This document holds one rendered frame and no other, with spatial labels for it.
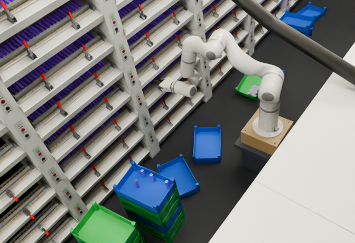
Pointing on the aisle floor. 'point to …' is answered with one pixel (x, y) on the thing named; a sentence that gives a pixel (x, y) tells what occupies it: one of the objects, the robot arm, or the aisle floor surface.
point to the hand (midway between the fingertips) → (158, 81)
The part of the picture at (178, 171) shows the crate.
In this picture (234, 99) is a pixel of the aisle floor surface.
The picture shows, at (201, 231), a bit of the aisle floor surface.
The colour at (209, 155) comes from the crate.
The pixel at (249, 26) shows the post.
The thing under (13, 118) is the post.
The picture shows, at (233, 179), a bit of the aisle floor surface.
